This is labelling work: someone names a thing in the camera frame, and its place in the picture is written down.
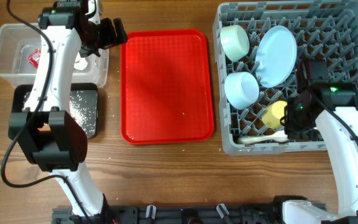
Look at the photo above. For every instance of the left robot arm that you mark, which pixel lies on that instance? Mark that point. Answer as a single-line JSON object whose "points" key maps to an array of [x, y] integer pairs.
{"points": [[45, 131]]}

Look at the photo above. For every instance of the white tissue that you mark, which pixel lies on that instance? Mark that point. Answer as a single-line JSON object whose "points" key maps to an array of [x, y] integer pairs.
{"points": [[80, 63]]}

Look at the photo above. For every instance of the white plastic spoon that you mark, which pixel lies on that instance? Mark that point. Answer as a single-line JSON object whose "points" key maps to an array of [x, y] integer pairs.
{"points": [[278, 136]]}

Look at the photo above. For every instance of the clear plastic bin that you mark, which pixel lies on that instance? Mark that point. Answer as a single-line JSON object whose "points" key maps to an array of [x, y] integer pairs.
{"points": [[17, 41]]}

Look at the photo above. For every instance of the grey dishwasher rack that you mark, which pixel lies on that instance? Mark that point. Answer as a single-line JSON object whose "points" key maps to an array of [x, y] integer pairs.
{"points": [[325, 30]]}

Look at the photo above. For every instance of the green bowl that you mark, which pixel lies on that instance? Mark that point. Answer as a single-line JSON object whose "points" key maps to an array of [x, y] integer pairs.
{"points": [[235, 42]]}

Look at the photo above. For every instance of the red serving tray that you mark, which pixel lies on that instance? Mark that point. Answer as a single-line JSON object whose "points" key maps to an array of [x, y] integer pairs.
{"points": [[166, 87]]}

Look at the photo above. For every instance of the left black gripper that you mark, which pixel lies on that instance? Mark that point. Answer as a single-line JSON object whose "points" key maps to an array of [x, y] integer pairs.
{"points": [[111, 39]]}

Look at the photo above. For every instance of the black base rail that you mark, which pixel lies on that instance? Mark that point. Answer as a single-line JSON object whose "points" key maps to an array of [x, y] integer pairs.
{"points": [[253, 213]]}

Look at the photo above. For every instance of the small light blue bowl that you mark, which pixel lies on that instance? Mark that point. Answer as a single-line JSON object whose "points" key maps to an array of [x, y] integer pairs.
{"points": [[241, 89]]}

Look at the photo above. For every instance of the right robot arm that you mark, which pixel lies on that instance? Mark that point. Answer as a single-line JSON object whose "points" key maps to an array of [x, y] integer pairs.
{"points": [[328, 110]]}

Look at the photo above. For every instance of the large light blue plate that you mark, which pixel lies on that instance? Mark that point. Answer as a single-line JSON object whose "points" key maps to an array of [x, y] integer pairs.
{"points": [[276, 54]]}

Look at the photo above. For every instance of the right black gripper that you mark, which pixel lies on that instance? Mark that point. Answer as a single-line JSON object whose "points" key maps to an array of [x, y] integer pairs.
{"points": [[293, 132]]}

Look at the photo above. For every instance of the yellow plastic cup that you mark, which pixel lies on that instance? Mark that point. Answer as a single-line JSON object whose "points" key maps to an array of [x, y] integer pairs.
{"points": [[273, 114]]}

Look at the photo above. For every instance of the white rice grains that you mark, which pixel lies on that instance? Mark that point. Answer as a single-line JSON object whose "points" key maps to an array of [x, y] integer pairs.
{"points": [[54, 98]]}

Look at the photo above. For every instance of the red snack wrapper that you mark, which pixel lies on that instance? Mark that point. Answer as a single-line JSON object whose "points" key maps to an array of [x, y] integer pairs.
{"points": [[34, 58]]}

